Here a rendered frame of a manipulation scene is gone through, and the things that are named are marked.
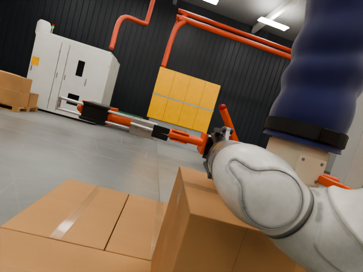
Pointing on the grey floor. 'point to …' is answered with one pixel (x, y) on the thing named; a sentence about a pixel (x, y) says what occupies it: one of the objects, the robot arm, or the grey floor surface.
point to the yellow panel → (182, 104)
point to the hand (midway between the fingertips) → (209, 144)
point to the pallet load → (17, 93)
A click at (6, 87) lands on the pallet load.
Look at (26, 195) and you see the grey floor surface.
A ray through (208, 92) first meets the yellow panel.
